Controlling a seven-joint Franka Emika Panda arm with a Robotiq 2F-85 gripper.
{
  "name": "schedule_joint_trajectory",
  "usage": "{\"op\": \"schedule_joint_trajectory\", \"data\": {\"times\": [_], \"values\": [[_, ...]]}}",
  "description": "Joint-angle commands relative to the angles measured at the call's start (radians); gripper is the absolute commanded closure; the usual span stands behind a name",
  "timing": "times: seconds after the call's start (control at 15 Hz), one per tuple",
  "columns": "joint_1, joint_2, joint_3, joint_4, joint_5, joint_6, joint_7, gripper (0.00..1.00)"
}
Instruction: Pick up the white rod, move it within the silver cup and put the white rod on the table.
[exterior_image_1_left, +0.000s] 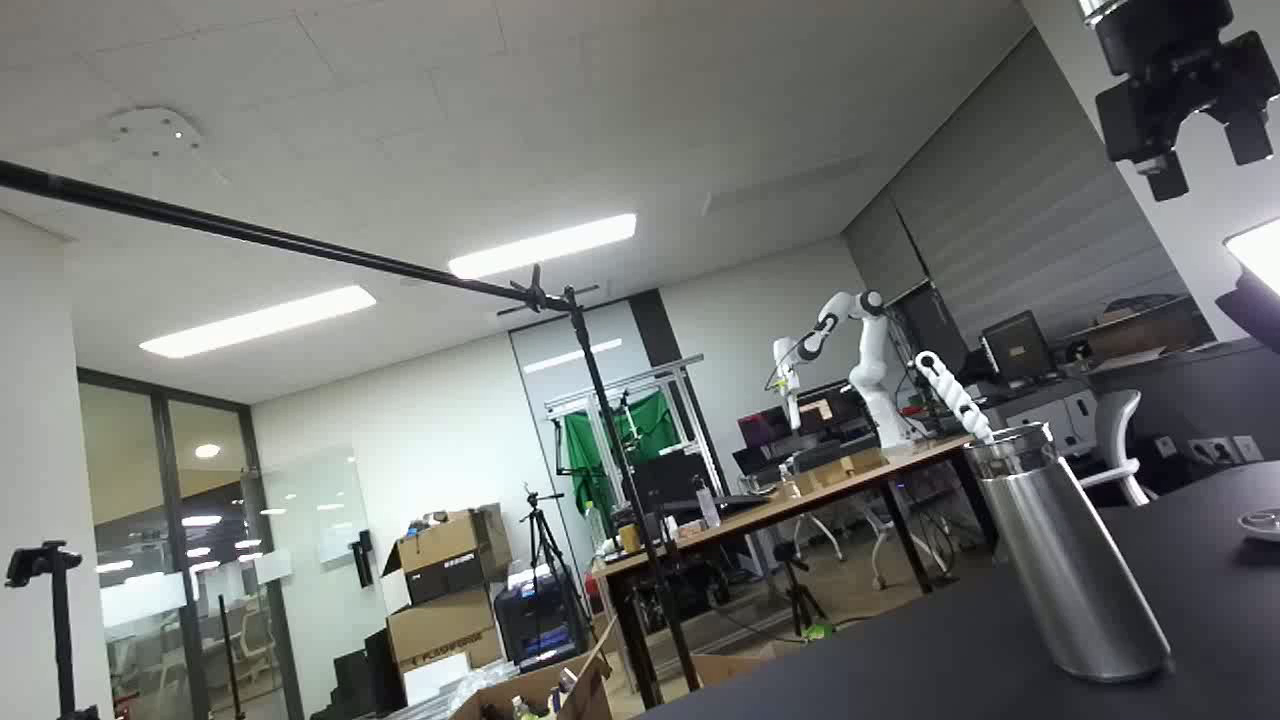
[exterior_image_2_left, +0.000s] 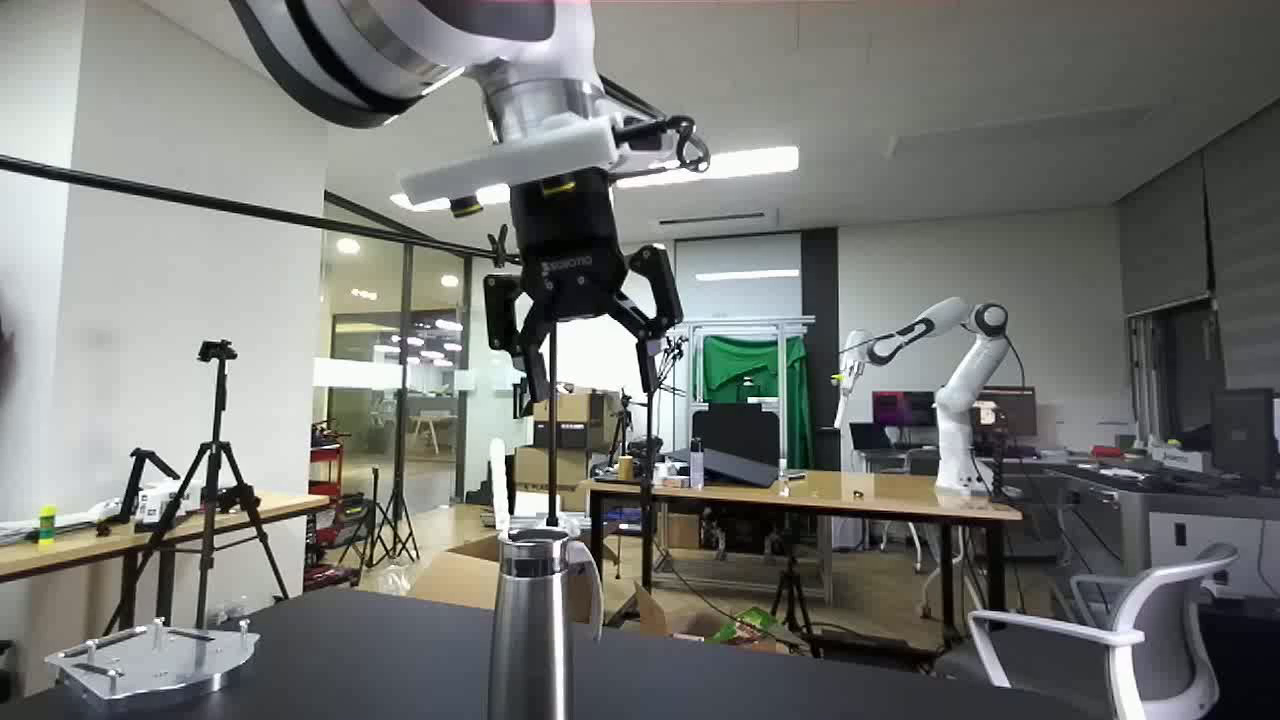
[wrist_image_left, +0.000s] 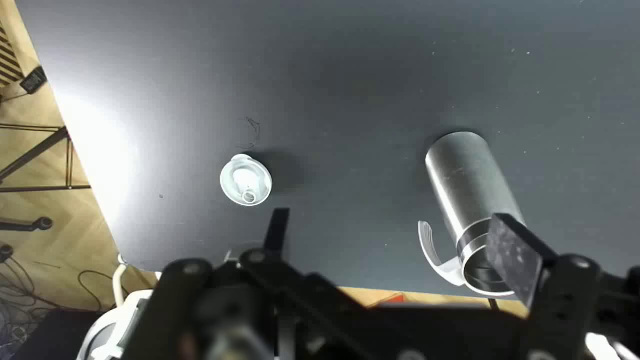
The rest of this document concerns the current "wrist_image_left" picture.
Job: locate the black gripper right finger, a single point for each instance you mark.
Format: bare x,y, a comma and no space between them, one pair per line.
512,256

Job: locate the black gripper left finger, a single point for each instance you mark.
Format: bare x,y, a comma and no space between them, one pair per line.
278,230

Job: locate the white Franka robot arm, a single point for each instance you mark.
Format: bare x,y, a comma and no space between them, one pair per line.
111,330

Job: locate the black clamp foot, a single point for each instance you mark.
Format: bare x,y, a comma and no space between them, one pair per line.
33,79

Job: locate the black metal stand frame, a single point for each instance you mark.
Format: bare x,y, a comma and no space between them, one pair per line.
33,153

